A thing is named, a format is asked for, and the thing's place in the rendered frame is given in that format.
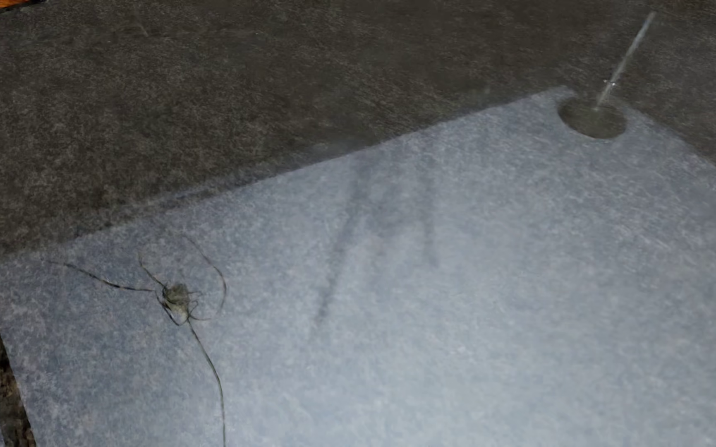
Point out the thin metal stand pole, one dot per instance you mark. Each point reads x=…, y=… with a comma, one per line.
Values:
x=624, y=60

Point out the round metal stand base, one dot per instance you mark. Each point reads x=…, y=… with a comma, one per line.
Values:
x=590, y=119

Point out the grey floor mat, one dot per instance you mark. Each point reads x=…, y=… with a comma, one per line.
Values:
x=457, y=279

